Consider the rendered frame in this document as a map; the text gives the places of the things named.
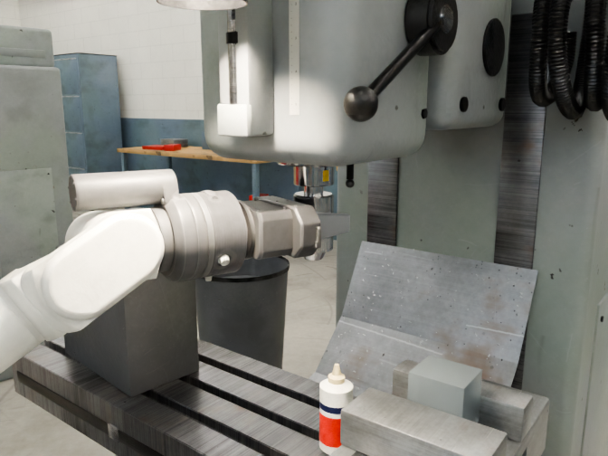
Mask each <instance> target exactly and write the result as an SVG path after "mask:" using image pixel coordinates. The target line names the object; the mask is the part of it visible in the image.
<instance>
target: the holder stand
mask: <svg viewBox="0 0 608 456"><path fill-rule="evenodd" d="M64 342H65V351H66V353H67V354H69V355H70V356H72V357H74V358H75V359H77V360H78V361H79V362H81V363H82V364H84V365H85V366H86V367H88V368H89V369H90V370H92V371H93V372H95V373H96V374H98V375H99V376H101V377H102V378H104V379H105V380H107V381H108V382H110V383H111V384H112V385H114V386H116V387H117V388H118V389H119V390H121V391H122V392H123V393H125V394H127V395H128V396H130V397H132V396H135V395H138V394H142V393H144V392H146V391H148V390H151V389H153V388H156V387H158V386H161V385H164V384H166V383H169V382H172V381H174V380H176V379H178V378H181V377H183V376H186V375H190V374H192V373H194V372H196V371H198V370H199V361H198V339H197V318H196V296H195V279H191V280H182V281H177V282H173V281H171V280H170V279H169V278H167V277H166V276H165V275H164V274H163V273H162V272H159V273H158V274H157V278H156V279H152V280H145V281H144V282H143V283H141V284H140V285H139V286H138V287H136V288H135V289H134V290H132V291H131V292H130V293H129V294H128V295H127V296H125V297H124V298H123V299H121V300H120V301H118V302H117V303H116V304H115V305H113V306H112V307H111V308H109V309H108V310H106V311H105V312H104V313H102V314H101V315H100V316H98V317H97V318H96V319H94V320H93V321H92V322H91V323H90V324H89V325H87V326H86V327H85V328H83V329H82V330H80V331H76V332H71V333H66V334H65V335H64Z"/></svg>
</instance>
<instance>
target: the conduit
mask: <svg viewBox="0 0 608 456"><path fill-rule="evenodd" d="M572 1H573V0H535V1H534V7H533V9H534V10H533V12H534V13H533V17H532V18H533V20H532V22H533V23H532V25H533V26H532V27H531V28H532V31H531V32H532V34H531V36H532V37H531V38H530V39H531V41H530V42H531V44H530V46H531V47H530V48H529V49H530V50H531V51H530V54H529V56H530V58H529V60H530V61H529V65H528V66H529V68H528V69H529V71H528V72H529V74H528V76H529V77H528V86H529V92H530V97H531V99H532V101H533V102H534V103H535V104H536V105H538V107H547V106H549V105H551V104H552V103H553V102H556V105H557V107H558V109H559V111H560V112H561V114H562V115H563V116H564V117H566V118H567V119H578V118H580V117H581V116H582V115H583V114H584V111H585V109H589V110H590V111H599V110H601V109H602V110H603V114H604V116H605V118H606V119H607V120H608V39H607V40H606V42H607V43H604V42H605V40H604V38H605V37H606V36H605V31H604V30H605V29H606V28H605V26H606V24H605V22H606V21H605V18H606V17H605V16H606V7H607V6H606V5H607V3H606V2H607V0H585V6H584V7H585V9H584V20H583V22H584V23H583V27H582V28H583V30H582V36H581V37H582V39H581V42H580V44H581V45H580V47H581V48H580V49H579V50H580V52H579V53H580V54H579V55H578V56H579V57H578V63H577V66H576V68H577V69H576V72H575V73H576V75H575V82H574V87H573V88H572V83H571V81H570V72H571V70H572V66H573V62H574V58H575V49H576V48H575V47H576V44H575V43H576V38H575V37H576V36H577V35H576V34H577V32H567V31H566V30H567V26H568V24H567V23H568V21H567V20H568V16H569V10H570V6H571V3H572ZM605 45H606V47H604V46H605ZM604 49H605V50H606V51H604ZM604 53H605V54H604ZM548 54H549V55H548ZM548 58H549V59H548ZM547 59H548V60H547ZM547 63H548V64H547ZM547 65H549V66H548V68H549V75H550V81H549V83H548V84H547Z"/></svg>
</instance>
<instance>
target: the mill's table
mask: <svg viewBox="0 0 608 456"><path fill-rule="evenodd" d="M198 361H199V370H198V371H196V372H194V373H192V374H190V375H186V376H183V377H181V378H178V379H176V380H174V381H172V382H169V383H166V384H164V385H161V386H158V387H156V388H153V389H151V390H148V391H146V392H144V393H142V394H138V395H135V396H132V397H130V396H128V395H127V394H125V393H123V392H122V391H121V390H119V389H118V388H117V387H116V386H114V385H112V384H111V383H110V382H108V381H107V380H105V379H104V378H102V377H101V376H99V375H98V374H96V373H95V372H93V371H92V370H90V369H89V368H88V367H86V366H85V365H84V364H82V363H81V362H79V361H78V360H77V359H75V358H74V357H72V356H70V355H69V354H67V353H66V351H65V342H64V335H63V336H62V337H60V338H58V339H54V340H51V341H46V340H44V346H43V345H41V344H39V345H38V346H37V347H35V348H34V349H32V350H31V351H30V352H28V353H27V354H26V355H25V356H23V357H22V358H20V359H19V360H18V361H16V362H15V363H14V364H12V367H13V374H14V389H15V391H16V392H17V393H18V394H20V395H21V396H23V397H25V398H26V399H28V400H29V401H31V402H33V403H34V404H36V405H38V406H40V407H41V408H43V409H44V410H45V411H46V412H48V413H50V414H52V415H53V416H55V417H57V418H58V419H60V420H61V421H63V422H65V423H67V424H68V425H70V426H71V427H72V428H74V429H75V430H77V431H78V432H81V433H82V434H84V435H85V436H87V437H89V438H90V439H92V440H93V441H95V442H96V443H98V444H99V445H101V446H103V447H104V448H106V449H107V450H109V451H111V452H113V453H114V454H116V455H117V456H329V454H327V453H325V452H323V451H322V450H321V449H320V447H319V385H320V383H317V382H315V381H312V380H309V379H307V378H305V377H302V376H299V375H295V374H292V373H290V372H288V371H285V370H282V369H279V368H278V367H275V366H270V365H268V364H265V363H262V362H261V361H258V360H255V359H252V358H250V357H247V356H243V355H241V354H238V353H235V352H233V351H231V350H228V349H225V348H223V347H219V346H216V345H214V344H211V343H208V342H205V341H203V340H201V339H198Z"/></svg>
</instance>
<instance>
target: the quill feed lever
mask: <svg viewBox="0 0 608 456"><path fill-rule="evenodd" d="M404 27H405V33H406V38H407V41H408V43H409V44H408V45H407V46H406V47H405V49H404V50H403V51H402V52H401V53H400V54H399V55H398V56H397V57H396V58H395V59H394V60H393V61H392V62H391V63H390V64H389V65H388V66H387V67H386V68H385V69H384V70H383V71H382V72H381V73H380V74H379V76H378V77H377V78H376V79H375V80H374V81H373V82H372V83H371V84H370V85H369V86H368V87H366V86H357V87H355V88H353V89H351V90H350V91H349V92H348V93H347V95H346V96H345V98H344V102H343V107H344V111H345V112H346V114H347V116H348V117H349V118H351V119H352V120H354V121H358V122H363V121H367V120H370V119H371V118H372V117H373V116H374V115H375V114H376V112H377V109H378V98H377V96H378V95H379V94H380V93H381V92H382V91H383V90H384V89H385V88H386V87H387V85H388V84H389V83H390V82H391V81H392V80H393V79H394V78H395V77H396V76H397V75H398V73H399V72H400V71H401V70H402V69H403V68H404V67H405V66H406V65H407V64H408V63H409V62H410V60H411V59H412V58H413V57H414V56H415V55H416V54H417V55H419V56H432V55H444V54H445V53H446V52H447V51H449V49H450V48H451V46H452V44H453V42H454V40H455V36H456V33H457V27H458V10H457V4H456V0H408V1H407V5H406V8H405V15H404Z"/></svg>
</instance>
